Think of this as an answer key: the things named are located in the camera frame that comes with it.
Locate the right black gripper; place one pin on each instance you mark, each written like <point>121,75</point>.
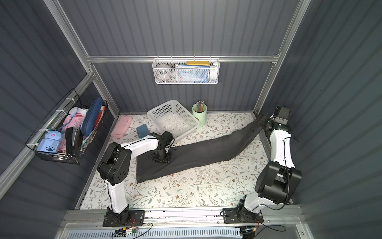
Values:
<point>265,121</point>

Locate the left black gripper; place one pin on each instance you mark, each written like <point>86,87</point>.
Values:
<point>161,156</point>

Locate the dark grey long pants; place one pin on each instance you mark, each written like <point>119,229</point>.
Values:
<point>200,153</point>

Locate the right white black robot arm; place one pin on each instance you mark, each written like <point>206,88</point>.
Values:
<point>280,178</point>

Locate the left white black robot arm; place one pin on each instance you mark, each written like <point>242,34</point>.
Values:
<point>114,165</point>

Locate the white tape roll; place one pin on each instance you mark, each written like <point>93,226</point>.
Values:
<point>162,72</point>

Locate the blue snap wallet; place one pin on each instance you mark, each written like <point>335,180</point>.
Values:
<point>142,131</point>

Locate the white plastic perforated basket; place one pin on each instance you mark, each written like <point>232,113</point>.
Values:
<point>173,117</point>

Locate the pink pencil case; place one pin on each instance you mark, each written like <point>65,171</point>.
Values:
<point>121,127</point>

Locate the green pencil cup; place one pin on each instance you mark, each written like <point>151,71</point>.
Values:
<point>201,117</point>

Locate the colored pencils in cup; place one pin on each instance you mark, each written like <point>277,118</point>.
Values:
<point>200,106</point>

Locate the navy blue zip pouch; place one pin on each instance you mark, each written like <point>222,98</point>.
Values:
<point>91,117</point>

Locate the blue white box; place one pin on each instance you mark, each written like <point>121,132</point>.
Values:
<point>193,74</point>

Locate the black stapler in side basket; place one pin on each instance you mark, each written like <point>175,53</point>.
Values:
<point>71,139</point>

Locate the pink toy in side basket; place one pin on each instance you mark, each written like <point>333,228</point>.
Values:
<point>69,122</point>

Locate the light blue paw toy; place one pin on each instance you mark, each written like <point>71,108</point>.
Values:
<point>51,142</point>

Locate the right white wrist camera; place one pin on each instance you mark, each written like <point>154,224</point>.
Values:
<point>281,114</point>

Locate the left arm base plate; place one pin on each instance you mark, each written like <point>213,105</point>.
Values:
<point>124,219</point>

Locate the yellow item in wall basket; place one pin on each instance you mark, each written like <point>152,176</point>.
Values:
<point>198,63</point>

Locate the white wire wall basket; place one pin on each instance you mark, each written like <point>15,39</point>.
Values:
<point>214,72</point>

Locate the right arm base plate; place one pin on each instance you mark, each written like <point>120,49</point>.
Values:
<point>235,216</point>

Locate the black wire side basket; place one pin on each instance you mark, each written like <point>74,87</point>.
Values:
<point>72,105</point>

